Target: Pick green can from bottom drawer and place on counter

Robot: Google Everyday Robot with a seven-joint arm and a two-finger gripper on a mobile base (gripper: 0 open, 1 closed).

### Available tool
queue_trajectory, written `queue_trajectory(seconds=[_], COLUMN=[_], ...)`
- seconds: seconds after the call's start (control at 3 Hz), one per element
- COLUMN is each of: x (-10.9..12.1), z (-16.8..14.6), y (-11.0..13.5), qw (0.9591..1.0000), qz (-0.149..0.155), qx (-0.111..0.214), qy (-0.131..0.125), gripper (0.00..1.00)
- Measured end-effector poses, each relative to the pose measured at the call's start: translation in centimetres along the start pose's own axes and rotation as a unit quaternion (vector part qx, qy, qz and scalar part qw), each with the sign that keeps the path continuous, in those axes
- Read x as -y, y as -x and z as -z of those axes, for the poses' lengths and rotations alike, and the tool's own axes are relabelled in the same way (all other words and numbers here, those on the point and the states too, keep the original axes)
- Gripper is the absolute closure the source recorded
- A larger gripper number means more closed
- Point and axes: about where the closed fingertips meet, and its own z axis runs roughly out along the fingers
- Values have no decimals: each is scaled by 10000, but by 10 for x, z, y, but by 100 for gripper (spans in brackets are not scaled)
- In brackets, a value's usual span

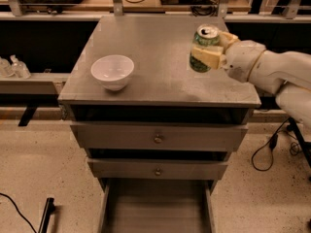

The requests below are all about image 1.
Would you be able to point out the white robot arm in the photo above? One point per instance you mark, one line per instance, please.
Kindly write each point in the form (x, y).
(286, 75)

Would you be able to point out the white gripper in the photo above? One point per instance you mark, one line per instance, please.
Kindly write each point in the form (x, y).
(242, 60)

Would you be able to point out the green soda can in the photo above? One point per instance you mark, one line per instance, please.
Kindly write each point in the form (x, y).
(206, 35)

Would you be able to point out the clear bottle at edge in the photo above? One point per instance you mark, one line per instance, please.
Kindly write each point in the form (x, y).
(6, 69)

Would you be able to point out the clear sanitizer bottle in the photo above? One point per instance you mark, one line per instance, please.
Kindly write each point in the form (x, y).
(20, 68)

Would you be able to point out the white ceramic bowl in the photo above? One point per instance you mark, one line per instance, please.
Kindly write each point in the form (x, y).
(113, 71)

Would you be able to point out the grey bottom drawer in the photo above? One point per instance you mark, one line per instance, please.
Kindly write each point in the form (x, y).
(156, 206)

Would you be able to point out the grey top drawer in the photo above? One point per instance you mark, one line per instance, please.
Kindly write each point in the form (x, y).
(151, 136)

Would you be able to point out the black stand leg right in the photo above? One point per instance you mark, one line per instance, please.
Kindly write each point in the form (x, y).
(305, 146)

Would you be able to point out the grey drawer cabinet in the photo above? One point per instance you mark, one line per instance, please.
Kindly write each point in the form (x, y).
(163, 88)

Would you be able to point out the grey middle drawer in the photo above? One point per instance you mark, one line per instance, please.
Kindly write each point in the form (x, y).
(157, 169)

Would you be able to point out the black stand foot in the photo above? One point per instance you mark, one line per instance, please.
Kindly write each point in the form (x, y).
(48, 211)

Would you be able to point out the grey drawer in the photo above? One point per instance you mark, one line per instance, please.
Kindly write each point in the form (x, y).
(151, 136)
(156, 206)
(157, 169)

